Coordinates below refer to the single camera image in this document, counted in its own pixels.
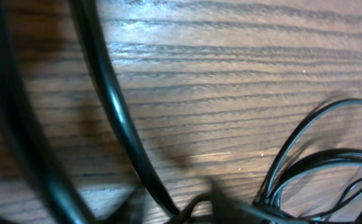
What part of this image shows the black braided cable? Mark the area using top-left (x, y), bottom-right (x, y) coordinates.
top-left (0, 0), bottom-right (182, 224)

